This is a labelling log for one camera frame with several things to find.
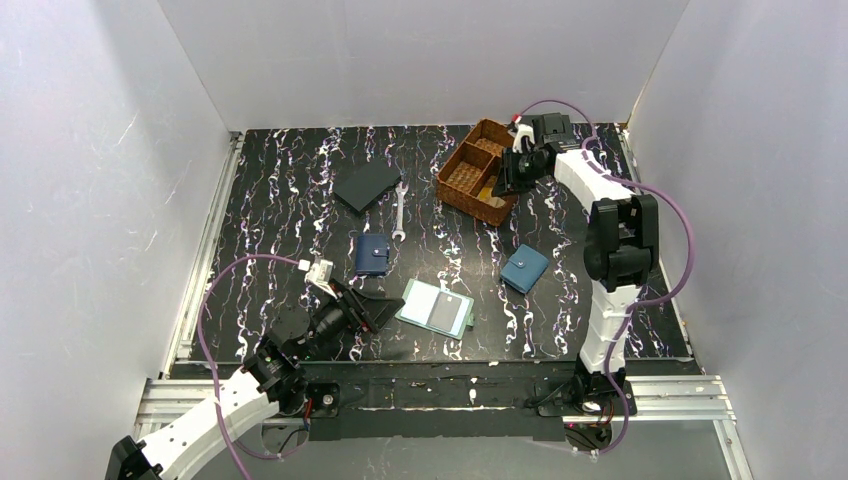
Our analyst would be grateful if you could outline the brown credit card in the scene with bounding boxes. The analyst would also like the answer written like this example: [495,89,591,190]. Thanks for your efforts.
[477,176,496,202]

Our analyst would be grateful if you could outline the green card holder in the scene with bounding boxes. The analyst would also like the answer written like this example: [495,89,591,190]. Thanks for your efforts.
[395,279,474,340]

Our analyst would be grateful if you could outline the black VIP credit card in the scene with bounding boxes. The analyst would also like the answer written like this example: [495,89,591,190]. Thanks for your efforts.
[426,291,464,333]

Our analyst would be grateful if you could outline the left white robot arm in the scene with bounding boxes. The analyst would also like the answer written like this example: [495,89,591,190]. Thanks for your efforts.
[105,282,405,479]

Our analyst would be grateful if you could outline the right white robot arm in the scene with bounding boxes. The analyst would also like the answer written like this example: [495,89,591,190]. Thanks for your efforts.
[492,113,659,395]

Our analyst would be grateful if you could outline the navy blue card holder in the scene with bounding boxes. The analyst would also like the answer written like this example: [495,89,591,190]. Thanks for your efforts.
[354,233,390,276]

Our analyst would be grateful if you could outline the light blue card holder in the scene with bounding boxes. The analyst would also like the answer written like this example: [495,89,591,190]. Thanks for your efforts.
[500,244,549,294]

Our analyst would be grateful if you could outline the brown woven divided basket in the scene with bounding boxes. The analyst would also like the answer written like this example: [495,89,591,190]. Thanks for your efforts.
[436,119,517,227]

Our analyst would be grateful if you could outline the silver open-end wrench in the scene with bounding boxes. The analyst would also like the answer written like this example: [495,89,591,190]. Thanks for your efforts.
[391,182,408,242]

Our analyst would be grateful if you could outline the black flat square pad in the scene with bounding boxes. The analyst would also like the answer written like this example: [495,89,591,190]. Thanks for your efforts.
[333,161,401,215]

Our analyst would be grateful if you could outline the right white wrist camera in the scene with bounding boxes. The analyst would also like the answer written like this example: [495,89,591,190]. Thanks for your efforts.
[508,114,535,154]

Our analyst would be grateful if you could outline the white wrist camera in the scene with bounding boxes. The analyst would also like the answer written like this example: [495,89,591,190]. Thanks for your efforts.
[508,114,535,154]
[297,256,334,295]

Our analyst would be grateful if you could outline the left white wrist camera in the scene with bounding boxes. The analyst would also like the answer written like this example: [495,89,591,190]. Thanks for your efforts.
[297,256,334,295]

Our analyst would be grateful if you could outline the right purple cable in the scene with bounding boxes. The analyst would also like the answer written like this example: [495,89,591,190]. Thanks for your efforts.
[519,99,697,458]

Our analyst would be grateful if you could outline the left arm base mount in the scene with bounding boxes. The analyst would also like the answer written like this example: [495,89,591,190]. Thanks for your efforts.
[280,381,341,421]

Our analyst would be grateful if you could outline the aluminium frame rail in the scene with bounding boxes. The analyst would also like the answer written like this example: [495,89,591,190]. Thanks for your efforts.
[136,129,303,440]

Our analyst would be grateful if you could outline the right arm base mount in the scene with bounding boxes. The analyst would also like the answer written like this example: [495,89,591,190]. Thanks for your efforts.
[522,380,638,454]

